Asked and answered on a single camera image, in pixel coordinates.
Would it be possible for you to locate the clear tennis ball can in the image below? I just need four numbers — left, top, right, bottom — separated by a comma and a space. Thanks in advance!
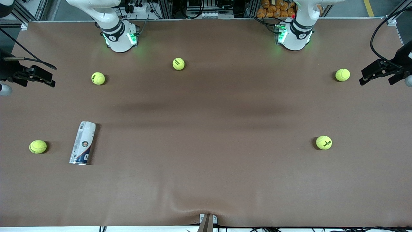
69, 121, 96, 165

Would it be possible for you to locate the orange packets pile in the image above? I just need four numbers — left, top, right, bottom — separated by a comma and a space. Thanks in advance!
257, 0, 296, 18

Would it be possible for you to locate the white power strip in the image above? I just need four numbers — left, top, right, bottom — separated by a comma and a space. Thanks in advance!
128, 3, 152, 13

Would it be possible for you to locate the grey control box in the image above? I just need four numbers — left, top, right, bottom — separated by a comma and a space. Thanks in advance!
186, 0, 234, 19

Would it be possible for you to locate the brown table mat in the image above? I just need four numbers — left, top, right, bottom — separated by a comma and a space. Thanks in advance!
0, 18, 412, 227

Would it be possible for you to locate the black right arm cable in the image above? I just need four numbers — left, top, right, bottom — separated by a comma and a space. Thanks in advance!
0, 28, 57, 70

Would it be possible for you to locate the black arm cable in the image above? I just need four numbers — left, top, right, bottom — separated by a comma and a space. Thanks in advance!
0, 28, 57, 70
370, 6, 412, 70

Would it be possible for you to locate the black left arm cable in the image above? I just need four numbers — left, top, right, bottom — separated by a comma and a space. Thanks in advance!
370, 6, 412, 70

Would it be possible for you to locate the aluminium frame profile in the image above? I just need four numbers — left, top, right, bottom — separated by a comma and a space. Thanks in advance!
0, 0, 49, 28
386, 0, 412, 26

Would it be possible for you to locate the aluminium frame post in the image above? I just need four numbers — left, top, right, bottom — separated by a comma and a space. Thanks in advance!
159, 0, 174, 19
245, 0, 258, 18

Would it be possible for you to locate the metal table clamp bracket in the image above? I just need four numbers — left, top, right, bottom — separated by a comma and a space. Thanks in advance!
199, 213, 218, 232

